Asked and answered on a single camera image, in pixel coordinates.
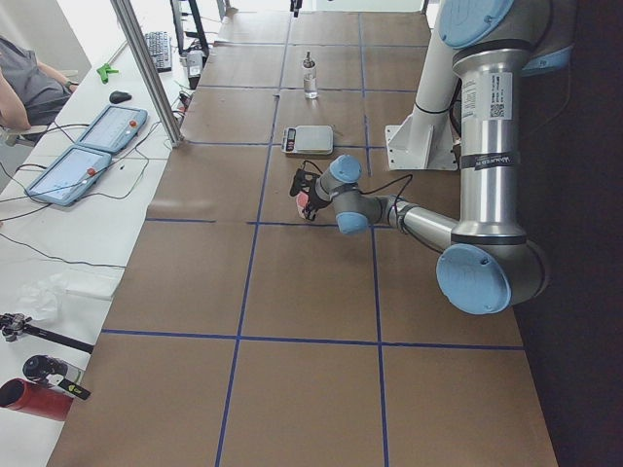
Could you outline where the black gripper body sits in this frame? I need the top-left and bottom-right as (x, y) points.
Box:
(306, 175), (331, 209)

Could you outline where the pink paper cup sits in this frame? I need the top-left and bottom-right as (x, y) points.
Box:
(295, 192), (309, 220)

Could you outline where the clear glass sauce bottle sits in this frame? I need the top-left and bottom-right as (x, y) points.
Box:
(302, 51), (318, 99)

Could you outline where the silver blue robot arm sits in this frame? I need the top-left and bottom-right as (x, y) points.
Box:
(290, 1), (577, 315)

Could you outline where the silver digital kitchen scale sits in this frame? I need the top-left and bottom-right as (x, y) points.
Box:
(281, 126), (334, 156)

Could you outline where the upper blue teach pendant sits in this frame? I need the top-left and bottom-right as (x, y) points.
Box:
(76, 104), (148, 155)

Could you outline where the blue teach pendant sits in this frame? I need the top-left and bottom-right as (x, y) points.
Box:
(76, 104), (148, 155)
(24, 145), (112, 207)

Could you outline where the black keyboard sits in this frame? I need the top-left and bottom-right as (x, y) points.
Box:
(144, 31), (172, 73)

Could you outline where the black computer mouse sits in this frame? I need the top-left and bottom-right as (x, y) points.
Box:
(109, 90), (132, 104)

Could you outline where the lower blue teach pendant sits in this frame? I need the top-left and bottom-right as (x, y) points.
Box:
(24, 145), (112, 207)

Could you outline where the green plastic tool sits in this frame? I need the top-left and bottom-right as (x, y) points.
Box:
(96, 62), (118, 84)

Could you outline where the crumpled white paper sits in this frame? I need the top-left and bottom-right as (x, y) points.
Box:
(14, 269), (120, 322)

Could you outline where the seated person grey shirt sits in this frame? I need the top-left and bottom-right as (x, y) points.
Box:
(1, 36), (79, 130)

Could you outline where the black tripod leg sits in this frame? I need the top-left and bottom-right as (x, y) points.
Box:
(1, 313), (94, 354)

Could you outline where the red cylinder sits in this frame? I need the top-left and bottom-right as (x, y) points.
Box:
(1, 378), (73, 421)

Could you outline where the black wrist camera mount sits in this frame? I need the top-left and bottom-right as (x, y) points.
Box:
(297, 160), (322, 184)

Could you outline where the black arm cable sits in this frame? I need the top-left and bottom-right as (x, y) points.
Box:
(301, 159), (415, 230)

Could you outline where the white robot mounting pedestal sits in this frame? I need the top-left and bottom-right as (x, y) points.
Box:
(385, 17), (458, 170)

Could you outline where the aluminium frame post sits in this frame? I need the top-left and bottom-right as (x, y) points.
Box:
(110, 0), (183, 148)

